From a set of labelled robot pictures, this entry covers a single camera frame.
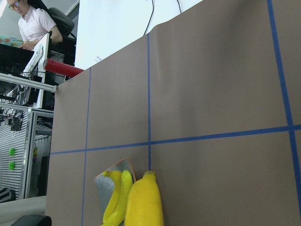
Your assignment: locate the yellow banana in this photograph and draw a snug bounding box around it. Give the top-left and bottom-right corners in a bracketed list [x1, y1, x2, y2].
[102, 170, 133, 226]
[124, 170, 164, 226]

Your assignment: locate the man in pink shirt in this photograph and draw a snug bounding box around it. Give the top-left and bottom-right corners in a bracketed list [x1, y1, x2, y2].
[7, 0, 63, 50]

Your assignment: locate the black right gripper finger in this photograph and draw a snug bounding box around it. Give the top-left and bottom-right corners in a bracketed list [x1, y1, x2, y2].
[12, 215, 52, 226]

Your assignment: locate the grey square plate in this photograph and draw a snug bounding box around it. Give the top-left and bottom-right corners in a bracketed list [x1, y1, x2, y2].
[94, 158, 136, 224]

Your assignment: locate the red fire extinguisher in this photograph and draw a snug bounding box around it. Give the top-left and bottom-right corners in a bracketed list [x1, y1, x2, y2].
[44, 58, 84, 78]

